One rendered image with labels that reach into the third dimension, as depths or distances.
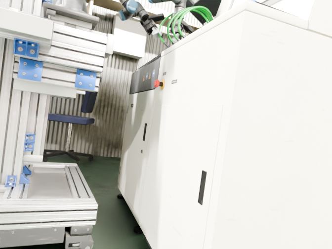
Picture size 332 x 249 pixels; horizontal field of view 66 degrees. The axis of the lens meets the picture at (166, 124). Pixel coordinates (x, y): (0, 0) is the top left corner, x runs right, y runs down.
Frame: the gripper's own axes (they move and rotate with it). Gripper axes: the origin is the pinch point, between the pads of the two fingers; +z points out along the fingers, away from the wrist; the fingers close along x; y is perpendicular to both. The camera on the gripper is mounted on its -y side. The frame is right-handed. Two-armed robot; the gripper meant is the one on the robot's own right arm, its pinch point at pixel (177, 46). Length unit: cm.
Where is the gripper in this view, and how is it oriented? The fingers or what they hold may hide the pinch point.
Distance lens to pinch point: 181.2
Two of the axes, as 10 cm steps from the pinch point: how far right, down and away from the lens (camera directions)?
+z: -1.3, 9.9, 0.2
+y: -9.3, -1.2, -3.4
